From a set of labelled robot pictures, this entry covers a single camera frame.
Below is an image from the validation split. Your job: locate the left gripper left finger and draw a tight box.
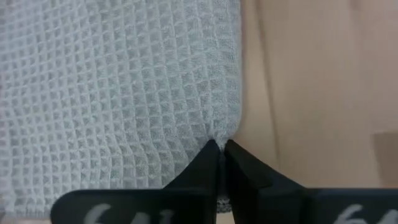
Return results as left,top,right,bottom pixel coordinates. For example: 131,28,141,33
50,139,223,224

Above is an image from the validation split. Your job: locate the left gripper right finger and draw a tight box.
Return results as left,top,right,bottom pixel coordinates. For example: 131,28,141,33
224,139,398,224

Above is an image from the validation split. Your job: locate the grey waffle towel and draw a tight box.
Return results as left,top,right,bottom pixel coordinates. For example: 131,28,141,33
0,0,244,219

